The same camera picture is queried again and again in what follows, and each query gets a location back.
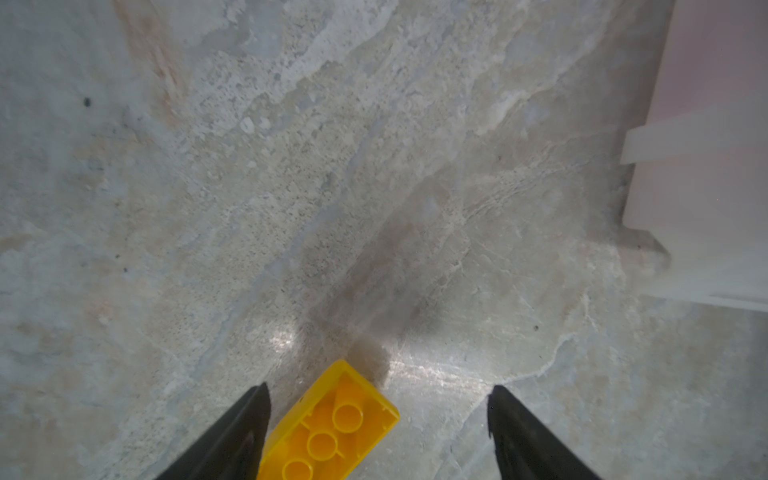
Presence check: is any long yellow lego brick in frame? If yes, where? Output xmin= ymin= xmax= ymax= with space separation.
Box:
xmin=256 ymin=360 xmax=400 ymax=480

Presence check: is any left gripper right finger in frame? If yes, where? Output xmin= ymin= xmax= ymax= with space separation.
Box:
xmin=487 ymin=385 xmax=599 ymax=480

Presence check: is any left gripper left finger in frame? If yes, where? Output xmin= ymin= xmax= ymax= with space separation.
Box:
xmin=158 ymin=383 xmax=271 ymax=480

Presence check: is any white three-compartment bin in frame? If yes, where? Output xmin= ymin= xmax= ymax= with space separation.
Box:
xmin=621 ymin=1 xmax=767 ymax=311

